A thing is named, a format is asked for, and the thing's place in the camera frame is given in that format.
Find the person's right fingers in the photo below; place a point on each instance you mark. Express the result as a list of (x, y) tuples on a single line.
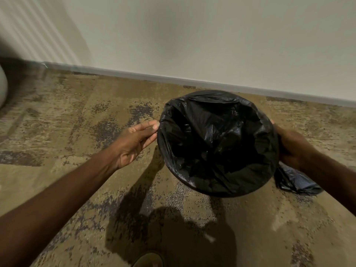
[(276, 127)]

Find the person's right forearm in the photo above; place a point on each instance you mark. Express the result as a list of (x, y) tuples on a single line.
[(333, 180)]

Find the person's left forearm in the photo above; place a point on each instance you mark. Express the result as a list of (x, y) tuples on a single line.
[(55, 208)]

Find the black plastic garbage bag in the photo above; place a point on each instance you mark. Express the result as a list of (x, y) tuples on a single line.
[(217, 144)]

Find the grey baseboard strip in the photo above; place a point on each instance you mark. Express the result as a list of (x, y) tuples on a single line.
[(194, 82)]

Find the person's right hand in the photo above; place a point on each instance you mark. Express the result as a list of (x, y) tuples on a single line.
[(292, 147)]

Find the person's left hand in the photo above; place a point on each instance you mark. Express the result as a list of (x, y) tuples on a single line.
[(130, 148)]

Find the person's left fingers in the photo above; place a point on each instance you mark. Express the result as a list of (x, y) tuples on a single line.
[(146, 132)]

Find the white rounded object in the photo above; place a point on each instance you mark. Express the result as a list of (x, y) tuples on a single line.
[(2, 86)]

